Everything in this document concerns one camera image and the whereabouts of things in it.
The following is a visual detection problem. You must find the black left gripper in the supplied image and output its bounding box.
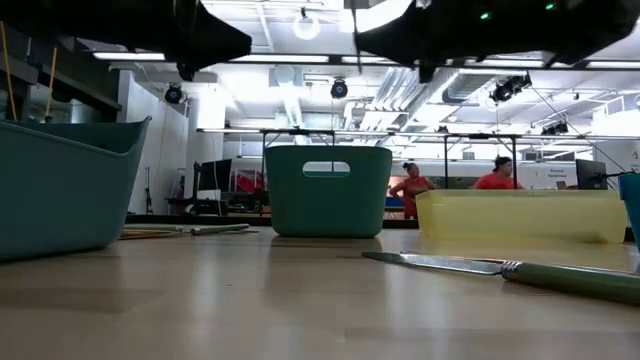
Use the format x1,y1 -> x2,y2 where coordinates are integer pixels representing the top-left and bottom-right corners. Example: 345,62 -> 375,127
59,0 -> 253,83

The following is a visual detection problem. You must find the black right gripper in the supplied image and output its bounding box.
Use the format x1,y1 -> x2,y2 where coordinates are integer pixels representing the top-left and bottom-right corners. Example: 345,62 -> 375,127
355,0 -> 557,84

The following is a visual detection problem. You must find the black ceiling spot lamp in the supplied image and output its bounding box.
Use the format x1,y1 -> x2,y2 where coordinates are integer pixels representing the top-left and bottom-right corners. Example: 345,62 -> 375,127
163,82 -> 184,106
329,77 -> 350,100

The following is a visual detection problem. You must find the black computer monitor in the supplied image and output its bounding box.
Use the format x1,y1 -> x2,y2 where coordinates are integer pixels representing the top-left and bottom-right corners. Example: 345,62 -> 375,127
575,158 -> 610,191
193,158 -> 234,193

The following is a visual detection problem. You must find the red object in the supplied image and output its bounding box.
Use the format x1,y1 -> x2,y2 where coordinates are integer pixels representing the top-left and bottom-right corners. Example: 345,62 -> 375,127
232,169 -> 266,194

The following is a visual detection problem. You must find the person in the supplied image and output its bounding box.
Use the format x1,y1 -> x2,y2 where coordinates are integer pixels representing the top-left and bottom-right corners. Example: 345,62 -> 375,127
473,155 -> 525,191
388,161 -> 437,220

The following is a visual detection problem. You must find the dark desk with equipment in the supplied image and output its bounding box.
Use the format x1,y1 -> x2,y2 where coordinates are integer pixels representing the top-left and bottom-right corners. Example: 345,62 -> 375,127
167,189 -> 269,225

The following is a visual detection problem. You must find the thin dark tripod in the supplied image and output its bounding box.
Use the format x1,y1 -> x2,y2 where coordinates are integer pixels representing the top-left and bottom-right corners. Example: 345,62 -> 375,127
143,166 -> 154,215

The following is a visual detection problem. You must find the green plastic bin with slot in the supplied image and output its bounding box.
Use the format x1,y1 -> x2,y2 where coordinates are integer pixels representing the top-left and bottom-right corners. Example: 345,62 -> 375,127
264,145 -> 394,239

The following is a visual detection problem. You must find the bronze cutlery piece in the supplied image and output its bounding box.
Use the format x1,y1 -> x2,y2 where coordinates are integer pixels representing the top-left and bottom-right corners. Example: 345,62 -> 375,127
119,228 -> 196,240

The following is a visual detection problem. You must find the yellow translucent plastic tray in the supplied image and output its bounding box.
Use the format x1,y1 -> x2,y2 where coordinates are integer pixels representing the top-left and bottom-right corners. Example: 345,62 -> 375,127
415,188 -> 629,245

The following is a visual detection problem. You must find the large teal plastic bin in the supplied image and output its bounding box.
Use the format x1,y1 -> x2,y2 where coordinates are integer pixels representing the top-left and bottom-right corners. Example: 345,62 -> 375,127
0,115 -> 153,262

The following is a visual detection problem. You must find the blue rectangular plastic bin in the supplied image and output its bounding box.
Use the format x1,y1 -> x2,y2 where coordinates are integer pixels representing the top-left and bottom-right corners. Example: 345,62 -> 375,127
618,172 -> 640,251

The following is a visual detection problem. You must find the black workstation frame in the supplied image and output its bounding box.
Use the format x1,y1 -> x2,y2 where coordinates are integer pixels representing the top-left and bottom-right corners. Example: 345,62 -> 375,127
442,132 -> 522,191
259,128 -> 337,151

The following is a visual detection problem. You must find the yellow hanging cord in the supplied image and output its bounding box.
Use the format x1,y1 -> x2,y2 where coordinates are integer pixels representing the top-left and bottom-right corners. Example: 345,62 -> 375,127
45,47 -> 62,119
0,22 -> 19,121

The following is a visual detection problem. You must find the green handled cutlery piece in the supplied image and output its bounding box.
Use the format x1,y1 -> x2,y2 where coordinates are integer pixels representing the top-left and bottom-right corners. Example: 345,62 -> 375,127
124,223 -> 259,237
124,223 -> 186,231

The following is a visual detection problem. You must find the green handled table knife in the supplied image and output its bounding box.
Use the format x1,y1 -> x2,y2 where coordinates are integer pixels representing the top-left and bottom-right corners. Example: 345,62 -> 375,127
362,250 -> 640,306

